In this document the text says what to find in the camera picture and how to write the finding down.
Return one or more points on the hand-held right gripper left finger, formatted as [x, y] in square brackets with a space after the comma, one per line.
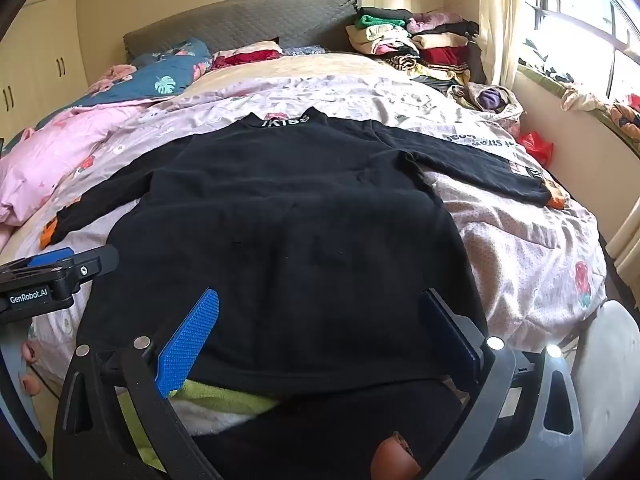
[192, 335]

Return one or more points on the red plastic bag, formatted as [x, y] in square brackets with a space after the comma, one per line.
[536, 149]

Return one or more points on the floral bag of clothes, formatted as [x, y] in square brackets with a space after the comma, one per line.
[492, 97]

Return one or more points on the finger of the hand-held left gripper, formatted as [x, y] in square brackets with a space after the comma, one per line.
[97, 262]
[50, 257]

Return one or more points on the person's black pants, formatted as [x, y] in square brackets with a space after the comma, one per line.
[310, 435]

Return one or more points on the person's green top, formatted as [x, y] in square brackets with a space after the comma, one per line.
[225, 395]

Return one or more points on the grey quilted headboard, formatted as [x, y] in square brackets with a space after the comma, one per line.
[250, 20]

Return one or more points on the floral cloth on windowsill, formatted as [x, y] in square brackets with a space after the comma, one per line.
[575, 95]

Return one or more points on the window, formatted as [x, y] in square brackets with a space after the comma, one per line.
[575, 25]

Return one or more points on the blue floral quilt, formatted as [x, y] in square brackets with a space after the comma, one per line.
[150, 80]

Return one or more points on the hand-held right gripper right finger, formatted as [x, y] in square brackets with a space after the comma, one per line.
[450, 332]

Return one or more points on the black sweater with orange cuffs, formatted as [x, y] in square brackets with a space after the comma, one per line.
[280, 220]

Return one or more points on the blue patterned pillow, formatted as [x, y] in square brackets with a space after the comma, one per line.
[305, 50]

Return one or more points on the pile of folded clothes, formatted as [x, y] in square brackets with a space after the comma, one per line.
[440, 55]

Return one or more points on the pink strawberry printed duvet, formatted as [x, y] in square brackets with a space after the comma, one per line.
[500, 240]

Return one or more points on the cream curtain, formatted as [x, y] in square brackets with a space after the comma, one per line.
[505, 20]

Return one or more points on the red and pink cloth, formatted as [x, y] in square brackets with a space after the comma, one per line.
[245, 57]

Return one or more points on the cream wardrobe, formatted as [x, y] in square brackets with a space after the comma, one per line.
[45, 50]

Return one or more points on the person's right hand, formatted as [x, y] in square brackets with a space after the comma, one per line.
[395, 460]

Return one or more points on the beige blanket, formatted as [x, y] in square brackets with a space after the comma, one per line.
[310, 70]

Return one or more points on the pink quilt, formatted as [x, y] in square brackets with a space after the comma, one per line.
[60, 150]

